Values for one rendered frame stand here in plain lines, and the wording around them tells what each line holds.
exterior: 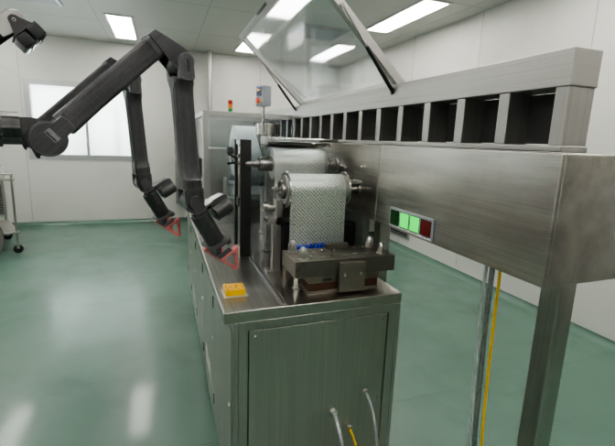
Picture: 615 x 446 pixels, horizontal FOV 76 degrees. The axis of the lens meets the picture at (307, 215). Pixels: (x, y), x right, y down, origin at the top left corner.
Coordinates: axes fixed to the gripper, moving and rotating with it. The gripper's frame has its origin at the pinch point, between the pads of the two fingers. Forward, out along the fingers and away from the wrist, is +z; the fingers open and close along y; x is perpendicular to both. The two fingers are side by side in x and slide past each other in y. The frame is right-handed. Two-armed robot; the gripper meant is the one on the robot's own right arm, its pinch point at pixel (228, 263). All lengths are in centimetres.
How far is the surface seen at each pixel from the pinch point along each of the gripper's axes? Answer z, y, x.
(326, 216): 14.2, 6.1, -45.3
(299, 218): 9.2, 9.6, -35.7
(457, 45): 46, 156, -385
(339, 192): 8, 5, -54
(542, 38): 43, 52, -348
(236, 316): 14.1, -5.9, 8.2
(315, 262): 16.3, -9.0, -24.2
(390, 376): 71, -24, -25
